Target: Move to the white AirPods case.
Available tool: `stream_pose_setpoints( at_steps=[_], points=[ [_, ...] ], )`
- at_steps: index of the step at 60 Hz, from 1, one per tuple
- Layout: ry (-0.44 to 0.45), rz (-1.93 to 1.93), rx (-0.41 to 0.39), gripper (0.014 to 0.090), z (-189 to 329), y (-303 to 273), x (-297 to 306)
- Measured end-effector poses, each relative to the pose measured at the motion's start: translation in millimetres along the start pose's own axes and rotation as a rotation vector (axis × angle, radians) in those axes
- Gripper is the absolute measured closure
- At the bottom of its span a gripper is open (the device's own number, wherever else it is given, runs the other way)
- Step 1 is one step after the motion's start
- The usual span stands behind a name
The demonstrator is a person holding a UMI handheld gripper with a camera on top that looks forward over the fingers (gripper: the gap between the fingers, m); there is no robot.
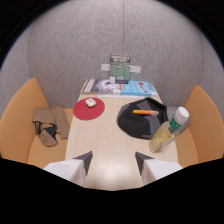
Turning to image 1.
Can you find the grey and white magazine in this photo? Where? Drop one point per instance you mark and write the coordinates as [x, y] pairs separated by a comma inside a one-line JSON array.
[[99, 85]]

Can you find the orange marker pen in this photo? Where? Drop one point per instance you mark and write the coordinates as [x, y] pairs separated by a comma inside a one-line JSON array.
[[145, 112]]

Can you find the orange bench seat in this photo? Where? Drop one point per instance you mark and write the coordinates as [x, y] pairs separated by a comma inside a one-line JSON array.
[[23, 130], [200, 128]]

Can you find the green standing book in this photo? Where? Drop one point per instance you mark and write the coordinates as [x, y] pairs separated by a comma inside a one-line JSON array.
[[120, 69]]

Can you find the tan folded garment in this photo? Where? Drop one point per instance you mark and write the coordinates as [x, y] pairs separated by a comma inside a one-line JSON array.
[[50, 125]]

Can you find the white wall socket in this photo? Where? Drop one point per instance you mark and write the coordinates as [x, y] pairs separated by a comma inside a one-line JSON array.
[[105, 67], [135, 69]]

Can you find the white AirPods case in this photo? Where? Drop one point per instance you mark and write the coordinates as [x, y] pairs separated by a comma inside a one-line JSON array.
[[90, 102]]

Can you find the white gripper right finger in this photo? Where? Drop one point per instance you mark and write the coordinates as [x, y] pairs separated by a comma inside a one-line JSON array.
[[155, 170]]

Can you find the red round coaster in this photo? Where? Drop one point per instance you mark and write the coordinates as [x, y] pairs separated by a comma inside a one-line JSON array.
[[88, 109]]

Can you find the blue book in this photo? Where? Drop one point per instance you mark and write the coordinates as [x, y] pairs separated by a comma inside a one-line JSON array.
[[137, 88]]

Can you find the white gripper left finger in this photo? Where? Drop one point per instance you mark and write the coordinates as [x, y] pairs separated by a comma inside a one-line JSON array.
[[71, 169]]

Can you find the clear bottle with white cap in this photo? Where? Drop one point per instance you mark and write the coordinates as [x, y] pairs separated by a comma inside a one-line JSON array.
[[168, 131]]

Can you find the black and grey cloth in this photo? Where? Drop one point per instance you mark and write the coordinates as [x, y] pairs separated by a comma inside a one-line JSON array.
[[141, 120]]

